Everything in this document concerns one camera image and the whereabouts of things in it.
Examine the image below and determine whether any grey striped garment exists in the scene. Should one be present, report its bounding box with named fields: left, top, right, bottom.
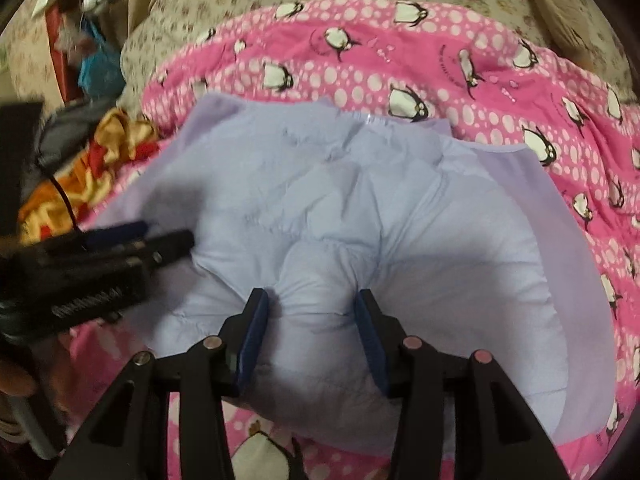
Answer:
left=35, top=97, right=119, bottom=171

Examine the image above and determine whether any pink penguin print blanket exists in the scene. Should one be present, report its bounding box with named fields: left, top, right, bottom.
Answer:
left=50, top=0, right=640, bottom=480

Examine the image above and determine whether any orange yellow printed blanket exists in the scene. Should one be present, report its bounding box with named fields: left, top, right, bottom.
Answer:
left=17, top=107, right=166, bottom=247

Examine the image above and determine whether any teal cloth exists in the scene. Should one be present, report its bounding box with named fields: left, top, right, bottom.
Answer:
left=77, top=20, right=126, bottom=94

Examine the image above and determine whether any black cable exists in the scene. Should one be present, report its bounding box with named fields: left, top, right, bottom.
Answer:
left=47, top=172, right=81, bottom=234

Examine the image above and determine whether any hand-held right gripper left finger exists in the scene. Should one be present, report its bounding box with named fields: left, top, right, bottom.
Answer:
left=47, top=287, right=271, bottom=480

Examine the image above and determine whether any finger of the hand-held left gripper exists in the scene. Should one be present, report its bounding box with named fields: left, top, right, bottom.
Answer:
left=116, top=230, right=196, bottom=272
left=82, top=221, right=149, bottom=249

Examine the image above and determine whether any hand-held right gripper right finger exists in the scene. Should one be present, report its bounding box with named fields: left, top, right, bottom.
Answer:
left=352, top=288, right=571, bottom=480

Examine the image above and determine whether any lilac fleece garment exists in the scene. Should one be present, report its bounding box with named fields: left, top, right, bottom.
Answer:
left=80, top=91, right=614, bottom=457

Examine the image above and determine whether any floral bed sheet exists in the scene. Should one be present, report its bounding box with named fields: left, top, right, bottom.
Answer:
left=0, top=0, right=640, bottom=111

